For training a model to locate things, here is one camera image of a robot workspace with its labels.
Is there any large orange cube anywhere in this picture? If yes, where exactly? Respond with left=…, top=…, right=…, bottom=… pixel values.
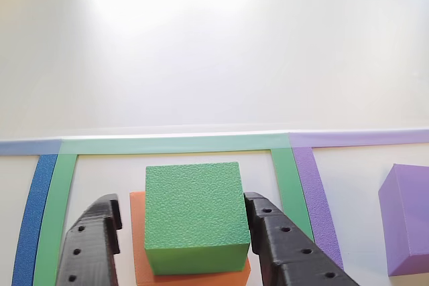
left=129, top=190, right=252, bottom=286

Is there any medium green cube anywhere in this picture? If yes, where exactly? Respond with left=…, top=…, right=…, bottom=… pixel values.
left=143, top=161, right=251, bottom=276

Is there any large purple cube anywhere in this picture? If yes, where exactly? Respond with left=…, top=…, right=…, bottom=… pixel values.
left=377, top=163, right=429, bottom=277

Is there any green square tape frame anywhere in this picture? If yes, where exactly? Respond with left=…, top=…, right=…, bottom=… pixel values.
left=32, top=133, right=316, bottom=286

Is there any purple square tape frame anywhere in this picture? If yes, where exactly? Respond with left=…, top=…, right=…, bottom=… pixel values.
left=288, top=128, right=429, bottom=272

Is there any blue square tape frame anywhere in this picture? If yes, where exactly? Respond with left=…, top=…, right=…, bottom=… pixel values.
left=0, top=138, right=63, bottom=286

